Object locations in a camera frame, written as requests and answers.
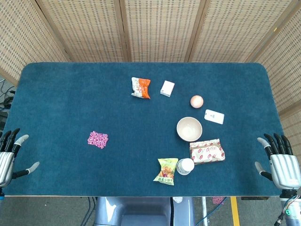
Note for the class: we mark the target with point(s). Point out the small white box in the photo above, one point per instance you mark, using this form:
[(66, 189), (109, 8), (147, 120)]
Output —
[(167, 88)]

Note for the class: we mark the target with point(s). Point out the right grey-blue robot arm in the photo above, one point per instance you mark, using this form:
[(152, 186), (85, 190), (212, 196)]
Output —
[(294, 212)]

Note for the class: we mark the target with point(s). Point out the gold red snack bag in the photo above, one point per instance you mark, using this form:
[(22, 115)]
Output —
[(207, 151)]

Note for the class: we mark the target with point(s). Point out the white paper cup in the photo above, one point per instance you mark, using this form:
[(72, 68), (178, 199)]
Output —
[(185, 166)]

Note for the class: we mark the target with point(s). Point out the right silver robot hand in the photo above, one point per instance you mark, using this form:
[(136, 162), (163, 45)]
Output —
[(284, 169)]

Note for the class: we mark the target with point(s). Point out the blue carpet table cover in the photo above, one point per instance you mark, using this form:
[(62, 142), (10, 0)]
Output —
[(70, 94)]

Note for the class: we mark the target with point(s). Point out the white badge card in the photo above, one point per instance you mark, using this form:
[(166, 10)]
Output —
[(214, 116)]

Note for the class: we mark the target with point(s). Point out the green vegetable biscuit bag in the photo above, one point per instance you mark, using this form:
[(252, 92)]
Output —
[(165, 171)]

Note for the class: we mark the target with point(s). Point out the grey-blue robot torso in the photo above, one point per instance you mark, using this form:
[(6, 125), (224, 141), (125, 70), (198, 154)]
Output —
[(141, 212)]

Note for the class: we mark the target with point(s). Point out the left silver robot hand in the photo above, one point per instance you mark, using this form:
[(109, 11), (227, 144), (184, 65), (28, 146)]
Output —
[(7, 160)]

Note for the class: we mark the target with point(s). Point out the orange white snack bag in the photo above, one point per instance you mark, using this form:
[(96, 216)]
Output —
[(141, 88)]

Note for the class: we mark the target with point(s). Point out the peach coloured ball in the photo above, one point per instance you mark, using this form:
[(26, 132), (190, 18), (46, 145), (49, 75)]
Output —
[(197, 101)]

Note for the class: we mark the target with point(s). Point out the woven rattan screen panel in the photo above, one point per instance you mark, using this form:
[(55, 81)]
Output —
[(18, 47), (235, 30), (162, 30), (89, 30), (287, 70)]

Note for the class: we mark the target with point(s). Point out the beige bowl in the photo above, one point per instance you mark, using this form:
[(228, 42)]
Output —
[(189, 129)]

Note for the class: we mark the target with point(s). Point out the white metal pole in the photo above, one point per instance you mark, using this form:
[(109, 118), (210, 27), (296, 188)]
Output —
[(204, 209)]

